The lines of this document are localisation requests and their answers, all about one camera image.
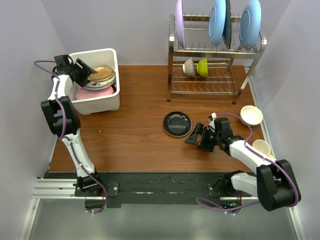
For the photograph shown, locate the red rimmed cream plate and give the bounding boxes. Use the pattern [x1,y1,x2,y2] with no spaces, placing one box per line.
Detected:
[111,84,117,94]

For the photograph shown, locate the pink plate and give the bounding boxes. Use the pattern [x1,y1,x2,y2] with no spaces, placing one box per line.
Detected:
[75,88,113,101]

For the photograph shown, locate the cream bowl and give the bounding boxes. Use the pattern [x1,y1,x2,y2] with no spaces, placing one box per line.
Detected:
[240,105,264,126]

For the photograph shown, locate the patterned ceramic bowl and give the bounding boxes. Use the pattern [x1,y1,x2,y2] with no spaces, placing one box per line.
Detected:
[182,57,196,78]

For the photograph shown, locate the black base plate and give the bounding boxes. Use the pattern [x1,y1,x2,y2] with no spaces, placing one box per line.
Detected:
[74,171,253,210]

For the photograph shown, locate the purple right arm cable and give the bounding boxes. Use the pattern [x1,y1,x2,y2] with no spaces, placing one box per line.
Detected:
[196,112,302,213]

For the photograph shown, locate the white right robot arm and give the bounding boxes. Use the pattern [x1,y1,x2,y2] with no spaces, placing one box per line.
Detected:
[185,113,301,211]

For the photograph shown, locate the cream floral small plate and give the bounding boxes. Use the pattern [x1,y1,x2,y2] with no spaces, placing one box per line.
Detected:
[88,77,116,86]

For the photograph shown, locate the light blue plate right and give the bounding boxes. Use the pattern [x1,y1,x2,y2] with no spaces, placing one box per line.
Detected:
[239,0,262,50]

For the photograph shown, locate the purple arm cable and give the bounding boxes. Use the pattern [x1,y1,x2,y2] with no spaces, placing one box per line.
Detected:
[196,112,302,213]
[33,60,109,215]

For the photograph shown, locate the aluminium rail frame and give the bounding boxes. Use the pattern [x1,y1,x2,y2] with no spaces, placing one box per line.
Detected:
[19,178,91,240]

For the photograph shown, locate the metal dish rack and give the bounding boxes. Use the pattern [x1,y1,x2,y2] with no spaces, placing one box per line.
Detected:
[166,13,267,104]

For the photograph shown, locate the white plastic bin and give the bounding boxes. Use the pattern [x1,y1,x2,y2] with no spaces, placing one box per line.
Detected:
[69,48,120,115]

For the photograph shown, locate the lilac plate in rack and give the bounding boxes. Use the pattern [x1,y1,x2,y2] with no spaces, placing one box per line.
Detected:
[174,0,185,49]

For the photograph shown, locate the blue and cream plate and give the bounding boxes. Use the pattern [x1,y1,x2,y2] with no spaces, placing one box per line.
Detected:
[83,86,114,92]

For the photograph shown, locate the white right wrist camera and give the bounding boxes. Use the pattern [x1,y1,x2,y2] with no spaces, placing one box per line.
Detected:
[208,112,217,130]

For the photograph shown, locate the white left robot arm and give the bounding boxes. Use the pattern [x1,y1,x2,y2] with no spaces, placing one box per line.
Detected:
[34,54,106,196]

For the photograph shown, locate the yellow mug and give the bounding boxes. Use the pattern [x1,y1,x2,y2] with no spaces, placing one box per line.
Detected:
[252,139,275,158]

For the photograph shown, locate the plain black plate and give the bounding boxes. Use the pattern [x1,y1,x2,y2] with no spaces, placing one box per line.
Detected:
[163,111,193,138]

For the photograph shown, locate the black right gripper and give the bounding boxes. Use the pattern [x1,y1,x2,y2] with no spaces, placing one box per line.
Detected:
[184,123,221,153]

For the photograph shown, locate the green bowl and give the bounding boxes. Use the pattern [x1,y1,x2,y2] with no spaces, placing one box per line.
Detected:
[196,58,209,77]

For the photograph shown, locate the light blue plate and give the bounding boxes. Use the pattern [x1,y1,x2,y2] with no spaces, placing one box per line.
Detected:
[239,0,262,50]
[208,0,226,47]

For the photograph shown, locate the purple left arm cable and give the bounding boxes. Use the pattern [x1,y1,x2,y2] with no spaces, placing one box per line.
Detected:
[33,60,109,215]

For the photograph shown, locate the light blue plate left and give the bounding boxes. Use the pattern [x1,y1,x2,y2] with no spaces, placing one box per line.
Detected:
[208,0,226,47]

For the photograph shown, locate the black glossy plate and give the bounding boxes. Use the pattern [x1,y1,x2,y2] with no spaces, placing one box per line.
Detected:
[89,65,115,82]

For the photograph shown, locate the white watermelon pattern plate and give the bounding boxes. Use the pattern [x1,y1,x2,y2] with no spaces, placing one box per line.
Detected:
[84,82,114,88]

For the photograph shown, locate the dark teal plate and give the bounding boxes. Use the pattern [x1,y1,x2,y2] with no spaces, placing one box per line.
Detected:
[222,0,232,50]

